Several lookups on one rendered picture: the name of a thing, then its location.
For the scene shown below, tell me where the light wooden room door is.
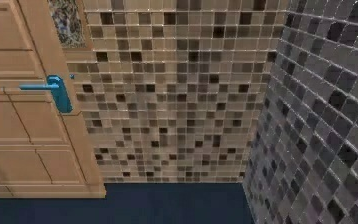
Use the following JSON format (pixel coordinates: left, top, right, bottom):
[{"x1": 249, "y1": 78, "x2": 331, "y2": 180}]
[{"x1": 0, "y1": 0, "x2": 107, "y2": 200}]

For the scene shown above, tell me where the blue door handle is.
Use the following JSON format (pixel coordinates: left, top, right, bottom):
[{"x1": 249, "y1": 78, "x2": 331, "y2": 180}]
[{"x1": 19, "y1": 74, "x2": 74, "y2": 114}]

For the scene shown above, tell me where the wood framed wall picture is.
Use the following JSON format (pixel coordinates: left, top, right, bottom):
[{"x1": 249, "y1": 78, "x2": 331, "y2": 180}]
[{"x1": 46, "y1": 0, "x2": 95, "y2": 52}]

